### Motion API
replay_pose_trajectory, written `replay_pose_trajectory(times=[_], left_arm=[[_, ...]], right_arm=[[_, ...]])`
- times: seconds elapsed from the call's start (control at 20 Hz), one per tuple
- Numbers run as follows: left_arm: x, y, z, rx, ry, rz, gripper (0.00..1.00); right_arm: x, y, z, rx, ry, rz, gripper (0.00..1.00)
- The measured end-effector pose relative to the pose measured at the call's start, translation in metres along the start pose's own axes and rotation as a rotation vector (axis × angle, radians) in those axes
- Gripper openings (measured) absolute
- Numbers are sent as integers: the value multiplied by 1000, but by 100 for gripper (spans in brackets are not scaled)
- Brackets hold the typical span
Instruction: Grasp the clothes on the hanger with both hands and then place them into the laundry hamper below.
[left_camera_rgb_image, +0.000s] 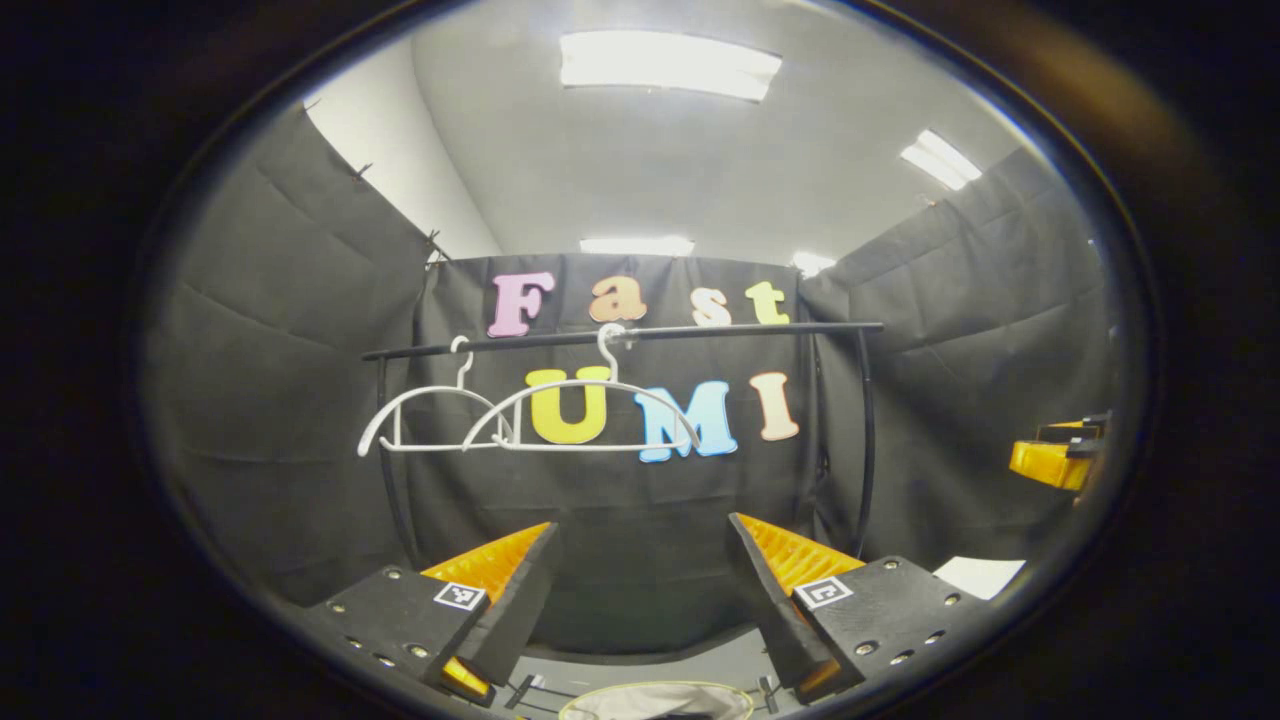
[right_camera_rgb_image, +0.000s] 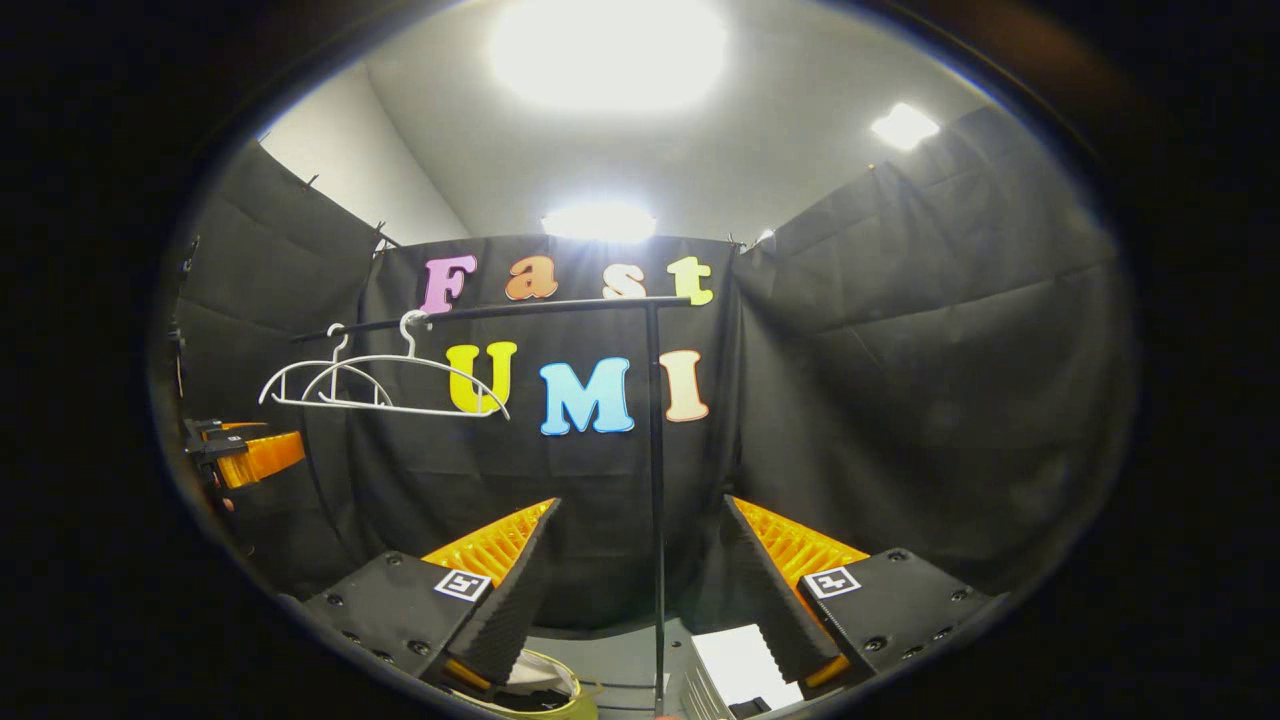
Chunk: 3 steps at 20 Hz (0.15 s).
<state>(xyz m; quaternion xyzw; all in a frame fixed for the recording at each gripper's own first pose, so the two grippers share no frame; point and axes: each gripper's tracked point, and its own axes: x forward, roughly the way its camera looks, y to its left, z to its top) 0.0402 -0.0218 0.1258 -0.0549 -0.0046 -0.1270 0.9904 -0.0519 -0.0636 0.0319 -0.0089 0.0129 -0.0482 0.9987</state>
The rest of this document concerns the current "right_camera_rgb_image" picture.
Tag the white plastic box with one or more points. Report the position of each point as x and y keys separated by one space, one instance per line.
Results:
x=740 y=665

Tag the black backdrop cloth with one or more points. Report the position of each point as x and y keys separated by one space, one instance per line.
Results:
x=900 y=400

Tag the white clothes hanger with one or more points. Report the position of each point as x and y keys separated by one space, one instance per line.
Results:
x=409 y=345
x=340 y=350

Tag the black metal clothes rack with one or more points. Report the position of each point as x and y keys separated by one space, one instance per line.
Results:
x=655 y=450

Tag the beige laundry hamper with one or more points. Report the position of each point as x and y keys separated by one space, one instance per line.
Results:
x=575 y=705

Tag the long ceiling light strip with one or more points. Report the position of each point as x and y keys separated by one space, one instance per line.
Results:
x=600 y=224

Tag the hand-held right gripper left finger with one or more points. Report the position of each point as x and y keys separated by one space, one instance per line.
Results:
x=515 y=600

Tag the large ceiling light panel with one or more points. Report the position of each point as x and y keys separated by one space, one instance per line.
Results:
x=610 y=50

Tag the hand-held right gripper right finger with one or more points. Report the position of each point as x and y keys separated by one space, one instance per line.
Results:
x=770 y=600

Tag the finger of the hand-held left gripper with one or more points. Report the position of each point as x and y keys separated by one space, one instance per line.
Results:
x=225 y=432
x=260 y=460

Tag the small ceiling light panel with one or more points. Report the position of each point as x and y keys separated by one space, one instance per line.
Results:
x=905 y=126

